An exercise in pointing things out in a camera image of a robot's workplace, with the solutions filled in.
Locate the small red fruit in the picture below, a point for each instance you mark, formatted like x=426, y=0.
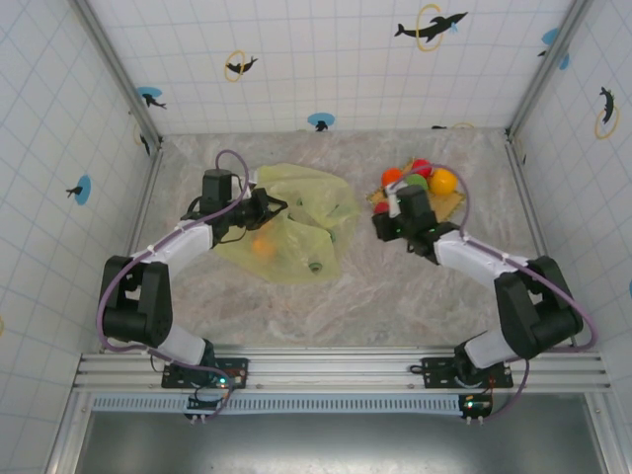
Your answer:
x=380, y=207

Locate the yellow translucent plastic bag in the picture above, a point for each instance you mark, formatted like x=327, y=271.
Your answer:
x=306, y=197

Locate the yellow-orange pear with stem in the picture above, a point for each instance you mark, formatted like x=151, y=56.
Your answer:
x=264, y=248

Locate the orange-red round fruit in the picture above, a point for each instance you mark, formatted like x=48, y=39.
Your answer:
x=391, y=177

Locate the green round fruit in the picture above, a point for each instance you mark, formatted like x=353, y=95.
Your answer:
x=418, y=181

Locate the yellow round fruit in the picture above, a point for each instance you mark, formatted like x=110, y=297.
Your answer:
x=443, y=181

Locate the red round fruit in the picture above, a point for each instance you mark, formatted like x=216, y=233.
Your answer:
x=422, y=165

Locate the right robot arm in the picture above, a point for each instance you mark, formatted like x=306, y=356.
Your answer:
x=533, y=306

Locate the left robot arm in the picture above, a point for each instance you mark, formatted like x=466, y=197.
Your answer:
x=148, y=296

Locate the bamboo slat mat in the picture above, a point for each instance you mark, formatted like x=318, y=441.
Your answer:
x=451, y=202

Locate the blue circle seal sticker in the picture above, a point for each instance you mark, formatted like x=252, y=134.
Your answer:
x=321, y=118

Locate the small circuit board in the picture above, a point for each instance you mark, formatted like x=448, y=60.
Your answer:
x=476, y=406
x=197, y=404

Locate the grey steel panel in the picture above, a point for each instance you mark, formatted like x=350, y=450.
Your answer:
x=321, y=444

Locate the blue circle animal sticker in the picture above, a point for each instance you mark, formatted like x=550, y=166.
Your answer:
x=549, y=37

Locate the aluminium side rail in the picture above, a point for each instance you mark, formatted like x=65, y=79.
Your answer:
x=530, y=207
x=148, y=197

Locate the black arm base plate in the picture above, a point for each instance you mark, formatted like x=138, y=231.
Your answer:
x=434, y=370
x=173, y=380

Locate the aluminium mounting rail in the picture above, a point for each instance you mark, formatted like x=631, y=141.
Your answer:
x=321, y=368

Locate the aluminium frame post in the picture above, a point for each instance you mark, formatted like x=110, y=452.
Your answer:
x=118, y=74
x=548, y=69

